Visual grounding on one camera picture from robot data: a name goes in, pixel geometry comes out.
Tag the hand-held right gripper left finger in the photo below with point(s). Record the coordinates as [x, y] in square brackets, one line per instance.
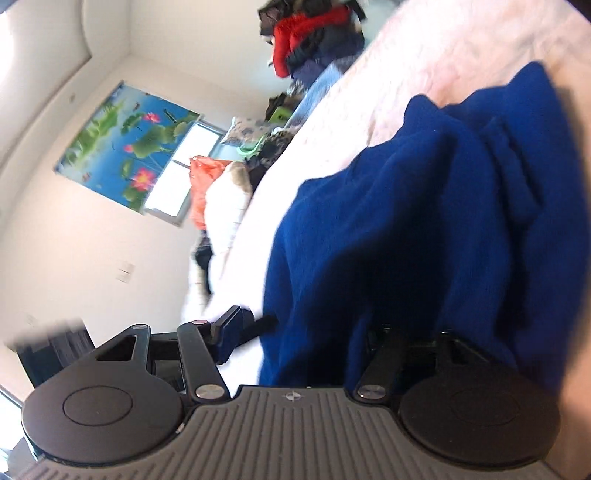
[231, 332]

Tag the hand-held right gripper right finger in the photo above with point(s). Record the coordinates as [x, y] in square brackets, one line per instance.
[383, 364]

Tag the blue fleece garment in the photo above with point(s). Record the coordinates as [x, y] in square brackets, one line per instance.
[415, 207]

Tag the dark patterned clothes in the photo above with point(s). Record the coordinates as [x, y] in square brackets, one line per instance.
[268, 157]

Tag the black clothes pile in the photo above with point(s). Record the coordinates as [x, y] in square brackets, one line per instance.
[277, 11]

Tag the white puffer jacket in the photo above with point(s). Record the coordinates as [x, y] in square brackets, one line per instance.
[224, 207]

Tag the orange plastic bag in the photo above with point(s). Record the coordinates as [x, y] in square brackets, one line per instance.
[205, 184]

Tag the window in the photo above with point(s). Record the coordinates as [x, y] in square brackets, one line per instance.
[180, 184]

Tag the dark furniture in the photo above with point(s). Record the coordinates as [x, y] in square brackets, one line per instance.
[51, 355]

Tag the floral printed pillow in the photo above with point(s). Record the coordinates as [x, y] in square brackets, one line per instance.
[244, 131]

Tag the lotus print roller blind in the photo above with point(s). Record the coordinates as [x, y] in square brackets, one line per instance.
[124, 143]

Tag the dark blue jacket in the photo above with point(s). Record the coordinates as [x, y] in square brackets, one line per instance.
[323, 50]

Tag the red jacket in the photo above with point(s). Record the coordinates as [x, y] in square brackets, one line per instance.
[300, 32]

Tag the pink blanket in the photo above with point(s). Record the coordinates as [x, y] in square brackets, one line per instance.
[461, 55]

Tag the white wall switch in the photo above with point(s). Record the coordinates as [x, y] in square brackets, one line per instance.
[124, 272]

